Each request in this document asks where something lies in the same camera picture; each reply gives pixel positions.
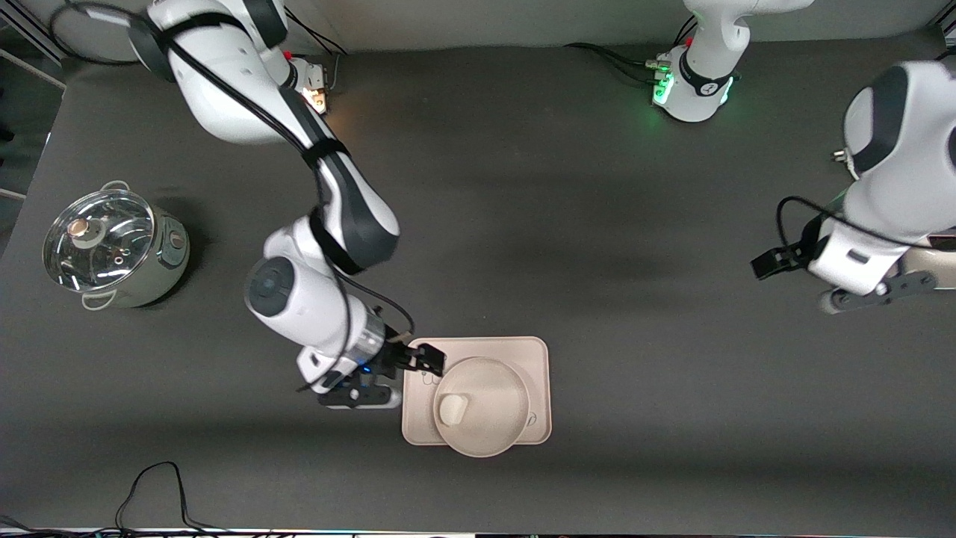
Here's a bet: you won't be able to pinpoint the steel cooking pot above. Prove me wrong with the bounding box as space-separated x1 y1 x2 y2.
43 181 191 311

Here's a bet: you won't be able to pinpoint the beige tray with rabbit print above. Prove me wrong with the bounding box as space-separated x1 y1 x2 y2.
402 336 553 447

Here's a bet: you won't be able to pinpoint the black cables at arm base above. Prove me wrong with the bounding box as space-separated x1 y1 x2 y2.
284 11 350 58
564 41 671 79

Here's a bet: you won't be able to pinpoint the glass pot lid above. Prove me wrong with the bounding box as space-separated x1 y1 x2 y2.
43 188 157 292

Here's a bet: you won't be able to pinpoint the thin black cable on table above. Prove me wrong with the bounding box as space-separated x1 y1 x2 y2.
0 462 225 535

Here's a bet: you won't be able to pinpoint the black cable along right arm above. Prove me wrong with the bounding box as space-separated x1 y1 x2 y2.
49 0 416 393

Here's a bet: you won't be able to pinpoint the beige round plate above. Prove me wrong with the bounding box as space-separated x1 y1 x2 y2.
432 356 532 458

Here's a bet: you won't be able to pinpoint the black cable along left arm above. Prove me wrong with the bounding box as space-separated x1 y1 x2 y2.
776 196 849 259

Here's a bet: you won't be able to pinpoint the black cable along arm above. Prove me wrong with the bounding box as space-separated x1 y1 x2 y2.
49 0 416 393
776 196 849 259

